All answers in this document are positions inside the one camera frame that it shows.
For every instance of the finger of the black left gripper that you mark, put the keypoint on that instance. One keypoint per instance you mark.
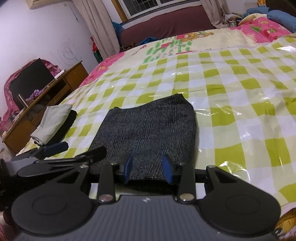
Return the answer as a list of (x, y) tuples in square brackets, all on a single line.
[(48, 151), (43, 167)]

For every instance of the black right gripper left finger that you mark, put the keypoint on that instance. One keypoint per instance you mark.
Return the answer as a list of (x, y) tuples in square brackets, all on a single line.
[(110, 174)]

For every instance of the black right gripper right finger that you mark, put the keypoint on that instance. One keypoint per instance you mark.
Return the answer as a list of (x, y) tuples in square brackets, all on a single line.
[(182, 176)]

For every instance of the dark grey knit pants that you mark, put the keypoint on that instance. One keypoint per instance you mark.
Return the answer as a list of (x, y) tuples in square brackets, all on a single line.
[(166, 126)]

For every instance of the wooden desk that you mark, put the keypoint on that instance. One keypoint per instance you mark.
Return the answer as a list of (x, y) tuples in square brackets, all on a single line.
[(54, 93)]

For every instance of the folded grey and black clothes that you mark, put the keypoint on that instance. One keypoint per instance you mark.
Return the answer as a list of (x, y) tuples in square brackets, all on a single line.
[(55, 123)]

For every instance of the black monitor with pink cover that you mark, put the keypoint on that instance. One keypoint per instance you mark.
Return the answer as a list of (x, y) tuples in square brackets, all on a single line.
[(35, 75)]

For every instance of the green checkered plastic bed cover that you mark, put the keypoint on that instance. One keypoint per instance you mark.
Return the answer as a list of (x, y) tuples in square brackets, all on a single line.
[(244, 100)]

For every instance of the beige curtain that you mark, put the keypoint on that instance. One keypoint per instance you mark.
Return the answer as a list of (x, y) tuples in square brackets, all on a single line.
[(216, 11), (100, 26)]

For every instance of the white air conditioner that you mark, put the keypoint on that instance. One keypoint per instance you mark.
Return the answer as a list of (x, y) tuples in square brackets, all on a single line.
[(35, 4)]

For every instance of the maroon sofa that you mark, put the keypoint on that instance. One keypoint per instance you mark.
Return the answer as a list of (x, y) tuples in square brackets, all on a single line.
[(182, 21)]

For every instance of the floral pink yellow bed sheet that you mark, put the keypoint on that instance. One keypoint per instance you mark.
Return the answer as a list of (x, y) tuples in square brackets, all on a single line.
[(253, 30)]

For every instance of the right beige curtain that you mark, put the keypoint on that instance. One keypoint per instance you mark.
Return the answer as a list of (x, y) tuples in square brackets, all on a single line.
[(216, 11)]

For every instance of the blue pillow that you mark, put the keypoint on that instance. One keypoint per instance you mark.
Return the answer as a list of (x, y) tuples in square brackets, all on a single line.
[(285, 19)]

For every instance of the window with wooden frame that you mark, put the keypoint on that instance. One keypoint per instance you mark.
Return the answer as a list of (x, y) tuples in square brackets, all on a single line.
[(131, 9)]

